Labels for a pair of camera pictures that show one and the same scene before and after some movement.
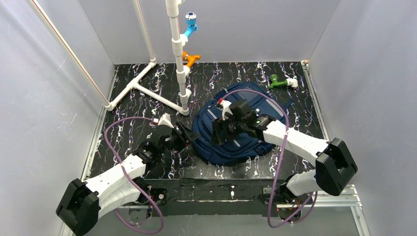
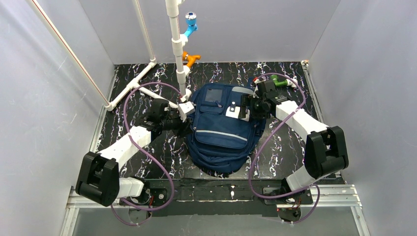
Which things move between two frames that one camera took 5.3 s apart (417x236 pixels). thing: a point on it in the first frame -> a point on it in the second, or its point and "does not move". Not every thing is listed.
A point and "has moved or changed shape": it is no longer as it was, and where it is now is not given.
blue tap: (191, 21) does not move
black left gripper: (177, 135) -> (179, 120)
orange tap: (191, 58) does not move
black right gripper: (226, 123) -> (246, 106)
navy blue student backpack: (241, 149) has moved or changed shape
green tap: (275, 82) does not move
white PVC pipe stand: (179, 41) does not move
